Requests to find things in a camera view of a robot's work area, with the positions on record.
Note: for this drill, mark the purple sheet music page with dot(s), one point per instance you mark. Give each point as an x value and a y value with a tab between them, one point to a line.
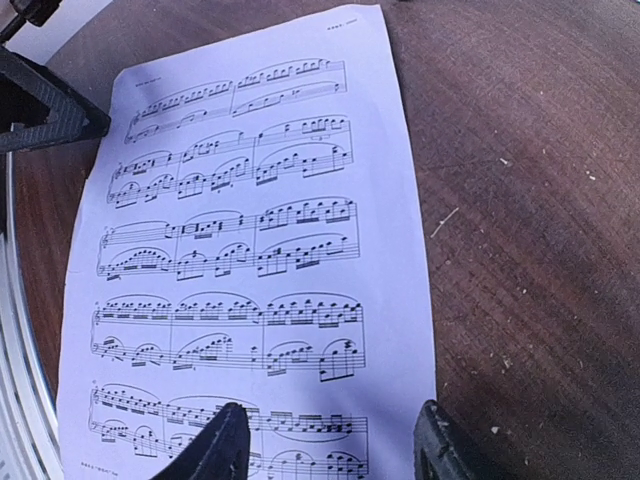
251	233

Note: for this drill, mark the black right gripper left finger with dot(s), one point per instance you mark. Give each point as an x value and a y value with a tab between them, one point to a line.
219	451

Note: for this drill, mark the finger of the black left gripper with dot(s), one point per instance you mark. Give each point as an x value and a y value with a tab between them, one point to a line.
40	110

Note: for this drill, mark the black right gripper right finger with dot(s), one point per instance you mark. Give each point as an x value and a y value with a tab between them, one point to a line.
442	449

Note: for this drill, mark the front aluminium frame rail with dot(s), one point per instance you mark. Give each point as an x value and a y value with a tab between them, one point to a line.
29	427

